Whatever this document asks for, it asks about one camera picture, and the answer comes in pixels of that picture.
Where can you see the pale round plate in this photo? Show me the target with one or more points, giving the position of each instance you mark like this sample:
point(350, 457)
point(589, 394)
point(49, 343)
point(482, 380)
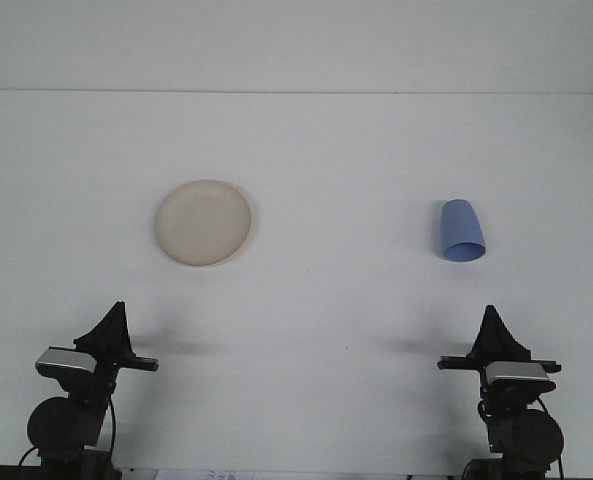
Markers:
point(203, 222)

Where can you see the pale blue cup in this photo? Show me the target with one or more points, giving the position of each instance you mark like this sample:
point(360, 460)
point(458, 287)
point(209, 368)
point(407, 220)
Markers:
point(458, 225)

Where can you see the white printed paper sheet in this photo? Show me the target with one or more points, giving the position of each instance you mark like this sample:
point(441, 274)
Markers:
point(196, 475)

